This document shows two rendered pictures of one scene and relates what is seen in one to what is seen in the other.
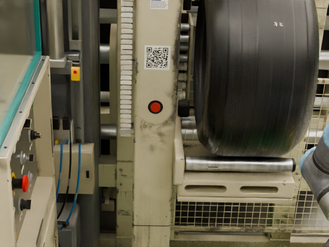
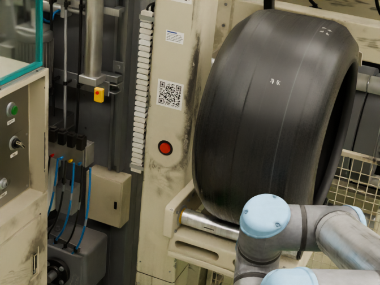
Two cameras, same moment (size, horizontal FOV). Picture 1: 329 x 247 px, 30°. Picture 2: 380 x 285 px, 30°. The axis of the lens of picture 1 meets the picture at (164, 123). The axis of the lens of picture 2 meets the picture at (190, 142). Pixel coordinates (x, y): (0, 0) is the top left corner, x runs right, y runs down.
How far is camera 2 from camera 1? 74 cm
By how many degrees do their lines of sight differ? 21
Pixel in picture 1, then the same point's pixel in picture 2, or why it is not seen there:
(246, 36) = (235, 87)
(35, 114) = (31, 124)
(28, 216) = not seen: outside the picture
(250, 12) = (250, 62)
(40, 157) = (33, 169)
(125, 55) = (140, 85)
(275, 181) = not seen: hidden behind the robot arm
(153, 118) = (163, 160)
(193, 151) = not seen: hidden behind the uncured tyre
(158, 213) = (162, 265)
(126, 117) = (137, 151)
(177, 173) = (166, 224)
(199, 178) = (193, 237)
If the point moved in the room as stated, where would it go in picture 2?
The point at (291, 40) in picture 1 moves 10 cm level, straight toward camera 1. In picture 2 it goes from (283, 103) to (260, 115)
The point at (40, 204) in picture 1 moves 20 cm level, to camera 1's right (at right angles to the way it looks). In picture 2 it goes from (9, 213) to (72, 237)
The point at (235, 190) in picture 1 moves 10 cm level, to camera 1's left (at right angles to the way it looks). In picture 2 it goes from (228, 262) to (194, 250)
